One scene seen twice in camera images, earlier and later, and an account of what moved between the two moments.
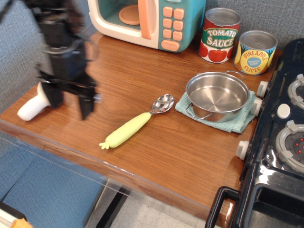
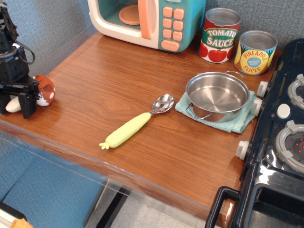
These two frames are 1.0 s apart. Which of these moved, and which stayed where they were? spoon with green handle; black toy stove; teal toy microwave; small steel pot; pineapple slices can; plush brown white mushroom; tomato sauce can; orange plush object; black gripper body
Moved: black gripper body; plush brown white mushroom
Stayed: orange plush object; tomato sauce can; spoon with green handle; teal toy microwave; pineapple slices can; black toy stove; small steel pot
